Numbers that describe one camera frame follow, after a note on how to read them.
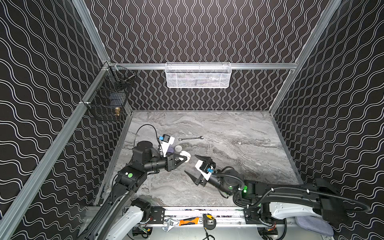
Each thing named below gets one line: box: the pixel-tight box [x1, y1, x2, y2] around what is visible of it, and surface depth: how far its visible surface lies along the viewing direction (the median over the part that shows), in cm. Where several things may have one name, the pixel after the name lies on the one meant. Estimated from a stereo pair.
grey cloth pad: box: [295, 216, 334, 237], surface depth 71 cm
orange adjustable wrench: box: [162, 217, 203, 232], surface depth 74 cm
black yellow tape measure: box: [203, 213, 217, 230], surface depth 72 cm
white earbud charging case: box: [174, 145, 183, 153], surface depth 100 cm
